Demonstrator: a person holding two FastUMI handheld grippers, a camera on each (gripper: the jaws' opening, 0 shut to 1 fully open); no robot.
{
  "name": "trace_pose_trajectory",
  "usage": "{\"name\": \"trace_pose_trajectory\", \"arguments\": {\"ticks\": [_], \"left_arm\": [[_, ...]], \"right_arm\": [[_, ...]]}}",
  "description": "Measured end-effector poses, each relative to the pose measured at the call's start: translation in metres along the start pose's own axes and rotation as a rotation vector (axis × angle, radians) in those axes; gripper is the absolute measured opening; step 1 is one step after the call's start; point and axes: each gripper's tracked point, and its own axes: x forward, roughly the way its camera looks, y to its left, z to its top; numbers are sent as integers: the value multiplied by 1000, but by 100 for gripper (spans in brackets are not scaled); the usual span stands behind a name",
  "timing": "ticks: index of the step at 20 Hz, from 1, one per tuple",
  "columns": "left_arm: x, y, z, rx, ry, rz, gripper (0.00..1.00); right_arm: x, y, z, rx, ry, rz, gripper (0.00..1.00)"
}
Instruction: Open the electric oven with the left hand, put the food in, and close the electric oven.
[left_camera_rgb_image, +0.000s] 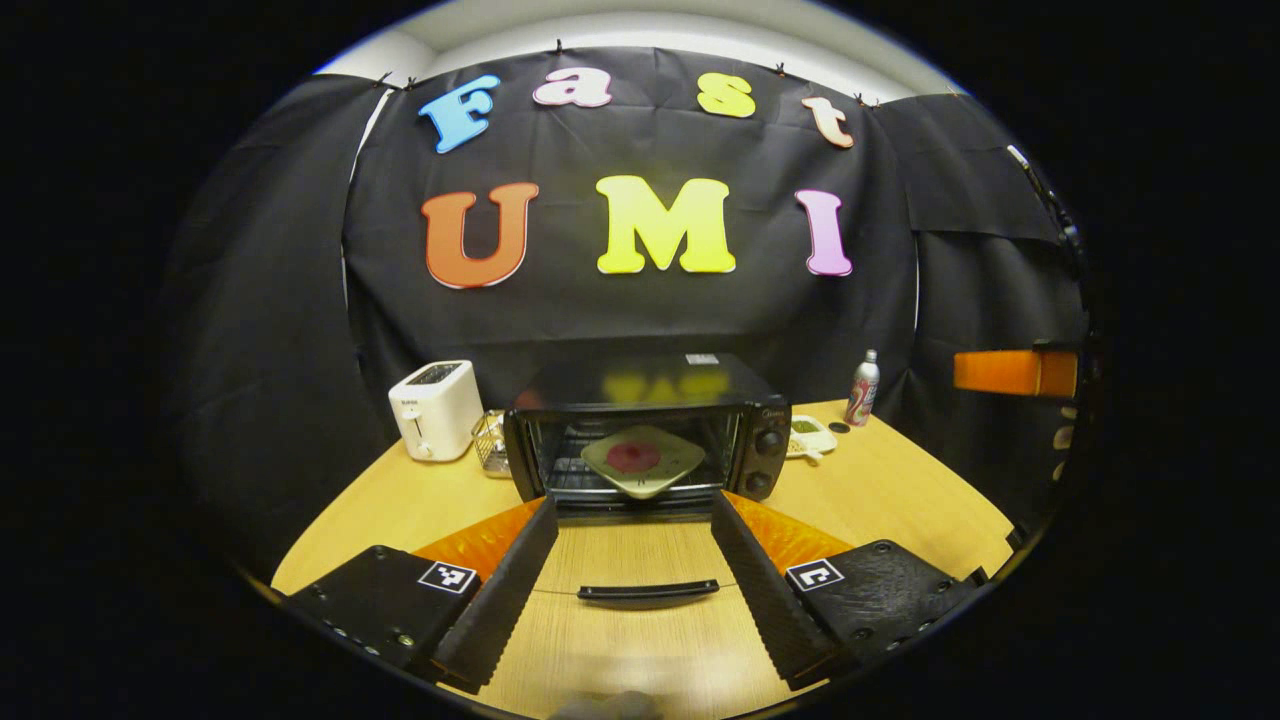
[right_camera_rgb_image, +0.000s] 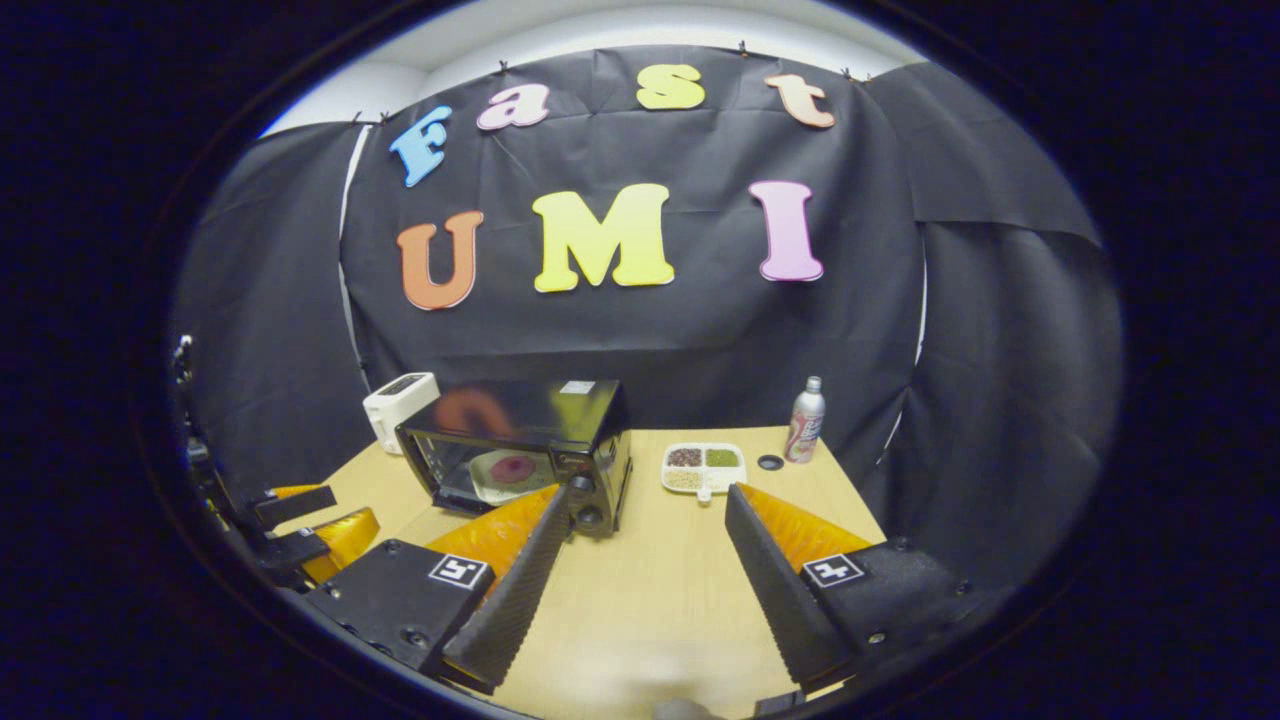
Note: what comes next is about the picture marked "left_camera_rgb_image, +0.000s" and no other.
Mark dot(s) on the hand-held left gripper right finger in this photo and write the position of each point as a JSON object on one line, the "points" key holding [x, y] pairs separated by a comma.
{"points": [[770, 600]]}

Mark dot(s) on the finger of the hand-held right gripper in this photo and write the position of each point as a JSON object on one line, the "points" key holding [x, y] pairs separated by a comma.
{"points": [[1005, 372]]}

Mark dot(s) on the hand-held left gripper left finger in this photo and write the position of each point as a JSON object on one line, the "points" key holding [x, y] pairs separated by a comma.
{"points": [[500, 605]]}

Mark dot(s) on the black electric oven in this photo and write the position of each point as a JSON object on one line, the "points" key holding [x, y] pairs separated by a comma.
{"points": [[760, 440]]}

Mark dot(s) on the white square plate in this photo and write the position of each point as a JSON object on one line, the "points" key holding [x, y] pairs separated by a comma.
{"points": [[682, 460]]}

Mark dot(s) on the silver pink drink bottle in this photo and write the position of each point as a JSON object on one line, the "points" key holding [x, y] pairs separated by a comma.
{"points": [[862, 390]]}

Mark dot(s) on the white divided snack tray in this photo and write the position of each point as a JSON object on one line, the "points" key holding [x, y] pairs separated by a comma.
{"points": [[815, 439]]}

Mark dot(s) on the white toaster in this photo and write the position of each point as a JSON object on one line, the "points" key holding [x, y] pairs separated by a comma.
{"points": [[440, 410]]}

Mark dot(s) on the black backdrop cloth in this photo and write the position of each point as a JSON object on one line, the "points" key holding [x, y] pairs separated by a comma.
{"points": [[560, 320]]}

